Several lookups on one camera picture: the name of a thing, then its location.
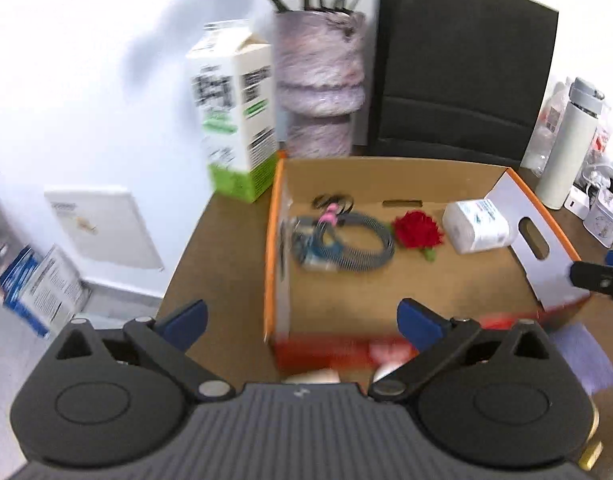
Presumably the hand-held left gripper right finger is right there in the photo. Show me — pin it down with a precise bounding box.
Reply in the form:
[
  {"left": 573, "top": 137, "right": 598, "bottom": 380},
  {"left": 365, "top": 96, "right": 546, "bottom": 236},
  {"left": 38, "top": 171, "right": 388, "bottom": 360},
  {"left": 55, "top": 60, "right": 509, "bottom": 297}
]
[{"left": 368, "top": 298, "right": 555, "bottom": 401}]

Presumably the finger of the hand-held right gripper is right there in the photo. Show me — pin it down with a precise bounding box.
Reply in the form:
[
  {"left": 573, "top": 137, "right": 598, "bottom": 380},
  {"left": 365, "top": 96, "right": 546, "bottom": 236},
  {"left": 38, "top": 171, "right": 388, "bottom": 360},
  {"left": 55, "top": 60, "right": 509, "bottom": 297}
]
[{"left": 569, "top": 251, "right": 613, "bottom": 317}]

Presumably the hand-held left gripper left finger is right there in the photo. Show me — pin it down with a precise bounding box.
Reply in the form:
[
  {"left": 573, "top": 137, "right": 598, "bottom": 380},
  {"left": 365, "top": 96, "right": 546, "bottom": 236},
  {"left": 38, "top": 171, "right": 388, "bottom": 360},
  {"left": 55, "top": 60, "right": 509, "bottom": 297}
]
[{"left": 51, "top": 300, "right": 236, "bottom": 402}]

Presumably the orange-edged cardboard box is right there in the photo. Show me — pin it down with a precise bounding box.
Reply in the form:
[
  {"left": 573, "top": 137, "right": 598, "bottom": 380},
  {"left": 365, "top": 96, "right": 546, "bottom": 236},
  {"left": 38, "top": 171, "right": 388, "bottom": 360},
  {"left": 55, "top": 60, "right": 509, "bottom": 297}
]
[{"left": 263, "top": 155, "right": 592, "bottom": 378}]

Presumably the purple cloth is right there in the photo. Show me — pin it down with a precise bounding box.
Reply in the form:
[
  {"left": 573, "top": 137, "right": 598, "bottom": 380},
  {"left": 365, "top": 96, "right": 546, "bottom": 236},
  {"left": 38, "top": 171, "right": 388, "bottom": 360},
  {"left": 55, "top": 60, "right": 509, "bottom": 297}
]
[{"left": 551, "top": 322, "right": 613, "bottom": 395}]

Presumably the white printed tin box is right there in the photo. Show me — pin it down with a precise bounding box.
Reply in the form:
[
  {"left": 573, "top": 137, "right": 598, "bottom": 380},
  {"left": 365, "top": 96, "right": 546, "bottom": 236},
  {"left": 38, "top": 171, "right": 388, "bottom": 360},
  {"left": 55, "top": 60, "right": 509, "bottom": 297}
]
[{"left": 583, "top": 187, "right": 613, "bottom": 249}]

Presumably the wooden desk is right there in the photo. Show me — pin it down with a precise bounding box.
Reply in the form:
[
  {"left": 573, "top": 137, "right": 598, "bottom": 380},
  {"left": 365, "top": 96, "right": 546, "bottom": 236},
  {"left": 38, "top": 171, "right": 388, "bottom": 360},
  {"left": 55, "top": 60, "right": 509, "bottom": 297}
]
[{"left": 154, "top": 150, "right": 613, "bottom": 480}]

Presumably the white charger cube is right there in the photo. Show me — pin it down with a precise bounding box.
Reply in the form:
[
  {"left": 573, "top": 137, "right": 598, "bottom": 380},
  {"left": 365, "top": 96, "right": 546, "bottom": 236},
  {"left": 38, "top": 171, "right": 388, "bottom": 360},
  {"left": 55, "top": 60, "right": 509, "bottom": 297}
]
[{"left": 564, "top": 185, "right": 595, "bottom": 220}]

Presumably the red fabric rose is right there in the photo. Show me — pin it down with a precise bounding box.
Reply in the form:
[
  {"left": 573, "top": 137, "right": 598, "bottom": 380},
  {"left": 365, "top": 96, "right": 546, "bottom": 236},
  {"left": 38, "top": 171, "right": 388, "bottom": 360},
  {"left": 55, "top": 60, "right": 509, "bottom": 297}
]
[{"left": 391, "top": 210, "right": 446, "bottom": 262}]

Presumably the white tissue pack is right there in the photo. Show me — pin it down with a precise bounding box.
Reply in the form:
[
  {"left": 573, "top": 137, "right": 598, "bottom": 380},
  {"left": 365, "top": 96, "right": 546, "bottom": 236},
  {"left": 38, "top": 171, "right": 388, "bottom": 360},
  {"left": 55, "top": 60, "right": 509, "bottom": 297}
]
[{"left": 441, "top": 198, "right": 511, "bottom": 256}]

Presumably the white thermos bottle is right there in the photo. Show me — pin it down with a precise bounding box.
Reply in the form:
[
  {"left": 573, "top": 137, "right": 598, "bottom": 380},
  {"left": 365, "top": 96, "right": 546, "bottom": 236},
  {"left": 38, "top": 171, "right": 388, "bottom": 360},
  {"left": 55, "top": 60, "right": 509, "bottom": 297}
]
[{"left": 534, "top": 76, "right": 606, "bottom": 210}]

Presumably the blue white cardboard box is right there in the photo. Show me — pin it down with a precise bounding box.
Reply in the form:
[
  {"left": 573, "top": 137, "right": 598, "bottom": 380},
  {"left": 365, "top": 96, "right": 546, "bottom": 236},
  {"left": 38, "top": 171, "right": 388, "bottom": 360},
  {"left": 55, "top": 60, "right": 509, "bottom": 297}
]
[{"left": 0, "top": 245, "right": 92, "bottom": 338}]

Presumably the clear plastic bag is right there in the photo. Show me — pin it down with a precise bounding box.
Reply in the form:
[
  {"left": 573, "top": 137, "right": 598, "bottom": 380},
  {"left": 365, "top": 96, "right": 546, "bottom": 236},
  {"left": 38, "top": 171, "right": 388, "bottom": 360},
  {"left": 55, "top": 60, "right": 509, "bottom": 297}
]
[{"left": 521, "top": 80, "right": 613, "bottom": 178}]

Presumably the white green milk carton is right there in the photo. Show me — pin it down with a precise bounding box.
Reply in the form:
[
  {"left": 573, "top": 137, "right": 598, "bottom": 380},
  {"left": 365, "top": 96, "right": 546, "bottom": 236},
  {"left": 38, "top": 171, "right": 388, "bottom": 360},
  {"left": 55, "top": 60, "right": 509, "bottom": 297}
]
[{"left": 185, "top": 19, "right": 280, "bottom": 204}]

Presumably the black paper bag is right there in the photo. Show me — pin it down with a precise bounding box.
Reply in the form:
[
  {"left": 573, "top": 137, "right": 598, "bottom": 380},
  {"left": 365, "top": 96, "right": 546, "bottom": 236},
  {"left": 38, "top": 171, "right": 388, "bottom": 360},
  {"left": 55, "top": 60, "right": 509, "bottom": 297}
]
[{"left": 369, "top": 0, "right": 560, "bottom": 168}]

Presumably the pink marbled ceramic vase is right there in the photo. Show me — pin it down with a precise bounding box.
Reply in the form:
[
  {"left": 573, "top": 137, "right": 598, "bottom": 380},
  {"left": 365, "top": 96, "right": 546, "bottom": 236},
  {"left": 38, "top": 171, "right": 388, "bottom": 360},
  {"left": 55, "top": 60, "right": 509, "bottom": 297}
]
[{"left": 275, "top": 9, "right": 366, "bottom": 158}]

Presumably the white cable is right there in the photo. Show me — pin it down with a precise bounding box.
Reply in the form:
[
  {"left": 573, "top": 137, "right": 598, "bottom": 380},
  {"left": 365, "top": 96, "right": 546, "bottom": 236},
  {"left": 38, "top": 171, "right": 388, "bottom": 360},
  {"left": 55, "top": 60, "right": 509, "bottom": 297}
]
[{"left": 584, "top": 160, "right": 613, "bottom": 193}]

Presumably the coiled grey blue cable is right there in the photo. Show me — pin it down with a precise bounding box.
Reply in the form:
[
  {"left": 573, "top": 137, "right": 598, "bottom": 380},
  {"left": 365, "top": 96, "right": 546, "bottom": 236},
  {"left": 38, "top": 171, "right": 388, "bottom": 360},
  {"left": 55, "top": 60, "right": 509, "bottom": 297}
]
[{"left": 289, "top": 210, "right": 396, "bottom": 273}]

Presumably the white wall panel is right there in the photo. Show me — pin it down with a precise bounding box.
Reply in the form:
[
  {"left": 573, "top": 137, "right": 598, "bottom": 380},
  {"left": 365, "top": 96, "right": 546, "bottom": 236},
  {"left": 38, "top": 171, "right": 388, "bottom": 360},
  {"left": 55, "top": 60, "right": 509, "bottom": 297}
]
[{"left": 43, "top": 185, "right": 165, "bottom": 272}]

